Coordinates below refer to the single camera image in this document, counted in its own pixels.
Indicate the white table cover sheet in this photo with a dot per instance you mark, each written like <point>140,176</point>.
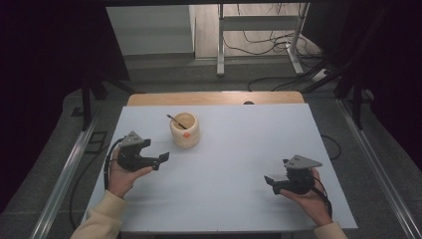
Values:
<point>225,166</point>

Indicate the white metal desk frame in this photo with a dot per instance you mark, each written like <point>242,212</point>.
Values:
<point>255,23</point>

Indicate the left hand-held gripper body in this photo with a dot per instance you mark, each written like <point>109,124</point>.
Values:
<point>132,156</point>

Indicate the wooden table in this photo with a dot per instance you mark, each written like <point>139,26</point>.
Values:
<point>215,98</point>

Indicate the black metal stand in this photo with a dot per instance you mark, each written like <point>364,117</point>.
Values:
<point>356,99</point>
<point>88,99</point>

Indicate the aluminium rail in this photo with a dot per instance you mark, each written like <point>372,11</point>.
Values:
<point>63,179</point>
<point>378,166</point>

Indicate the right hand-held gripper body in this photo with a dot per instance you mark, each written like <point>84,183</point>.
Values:
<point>298,176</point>

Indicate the dark spoon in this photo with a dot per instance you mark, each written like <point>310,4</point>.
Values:
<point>177,123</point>

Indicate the white cabinet panel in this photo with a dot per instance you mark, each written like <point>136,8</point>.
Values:
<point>152,30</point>

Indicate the black curtain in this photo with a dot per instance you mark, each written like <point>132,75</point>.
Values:
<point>381,66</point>
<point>49,83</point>

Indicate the person's left hand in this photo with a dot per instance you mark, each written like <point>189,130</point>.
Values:
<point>122,181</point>

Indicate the cream round cup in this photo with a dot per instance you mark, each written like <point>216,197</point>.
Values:
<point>185,132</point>

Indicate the white power strip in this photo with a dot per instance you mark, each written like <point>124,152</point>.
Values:
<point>320,75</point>

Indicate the person's right hand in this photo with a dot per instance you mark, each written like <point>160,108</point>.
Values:
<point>312,202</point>

